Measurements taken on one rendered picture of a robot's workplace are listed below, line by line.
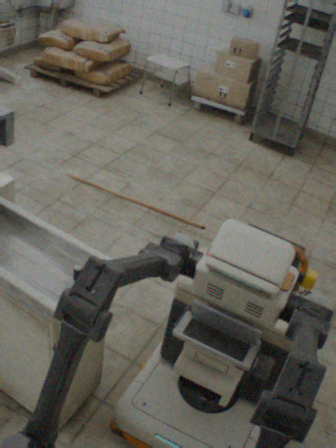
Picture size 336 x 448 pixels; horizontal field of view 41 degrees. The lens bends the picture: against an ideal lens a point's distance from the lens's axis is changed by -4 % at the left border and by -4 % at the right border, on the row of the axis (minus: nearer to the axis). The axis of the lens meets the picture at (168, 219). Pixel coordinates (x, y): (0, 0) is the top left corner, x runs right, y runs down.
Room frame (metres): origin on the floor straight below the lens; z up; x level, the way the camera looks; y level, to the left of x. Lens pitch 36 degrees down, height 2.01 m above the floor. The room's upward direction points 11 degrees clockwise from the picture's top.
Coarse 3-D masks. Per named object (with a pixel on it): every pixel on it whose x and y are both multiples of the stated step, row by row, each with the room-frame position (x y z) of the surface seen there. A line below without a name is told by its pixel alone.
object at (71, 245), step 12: (0, 204) 1.42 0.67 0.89; (12, 204) 1.42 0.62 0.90; (12, 216) 1.39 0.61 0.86; (24, 216) 1.36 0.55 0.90; (36, 228) 1.34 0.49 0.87; (48, 228) 1.32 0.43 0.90; (48, 240) 1.31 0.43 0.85; (60, 240) 1.29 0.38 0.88; (72, 240) 1.28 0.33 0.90; (72, 252) 1.27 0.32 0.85; (84, 252) 1.25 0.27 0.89; (96, 252) 1.24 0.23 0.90
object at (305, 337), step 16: (288, 336) 0.79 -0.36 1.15; (304, 336) 0.68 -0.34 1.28; (320, 336) 0.76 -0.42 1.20; (304, 352) 0.58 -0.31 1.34; (288, 368) 0.52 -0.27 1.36; (304, 368) 0.52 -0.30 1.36; (320, 368) 0.52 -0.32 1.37; (288, 384) 0.49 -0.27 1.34; (304, 384) 0.49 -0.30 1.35; (320, 384) 0.49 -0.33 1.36; (272, 400) 0.47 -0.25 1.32; (288, 400) 0.47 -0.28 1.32; (304, 400) 0.47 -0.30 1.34; (272, 416) 0.45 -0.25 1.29; (288, 416) 0.45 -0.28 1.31; (304, 416) 0.44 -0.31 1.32
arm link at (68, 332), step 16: (64, 320) 0.60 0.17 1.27; (96, 320) 0.60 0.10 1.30; (64, 336) 0.58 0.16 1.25; (80, 336) 0.58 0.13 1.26; (96, 336) 0.58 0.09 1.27; (64, 352) 0.56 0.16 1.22; (80, 352) 0.58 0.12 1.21; (48, 368) 0.55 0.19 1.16; (64, 368) 0.54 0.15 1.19; (48, 384) 0.53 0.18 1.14; (64, 384) 0.53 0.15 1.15; (48, 400) 0.51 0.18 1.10; (64, 400) 0.53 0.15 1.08; (32, 416) 0.49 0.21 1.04; (48, 416) 0.49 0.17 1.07; (32, 432) 0.46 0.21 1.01; (48, 432) 0.47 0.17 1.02
